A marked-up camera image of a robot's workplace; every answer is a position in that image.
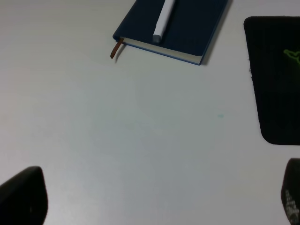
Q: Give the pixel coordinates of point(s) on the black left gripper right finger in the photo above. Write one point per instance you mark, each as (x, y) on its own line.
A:
(290, 191)

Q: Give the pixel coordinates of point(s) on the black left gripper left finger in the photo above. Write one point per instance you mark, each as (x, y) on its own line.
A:
(23, 198)

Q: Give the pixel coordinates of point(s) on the dark blue notebook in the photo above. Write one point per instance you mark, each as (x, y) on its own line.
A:
(189, 32)

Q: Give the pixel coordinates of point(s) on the black green Razer mouse pad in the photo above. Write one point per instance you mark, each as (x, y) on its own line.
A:
(273, 44)

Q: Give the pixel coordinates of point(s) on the white pen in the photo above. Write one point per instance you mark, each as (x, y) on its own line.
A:
(162, 21)

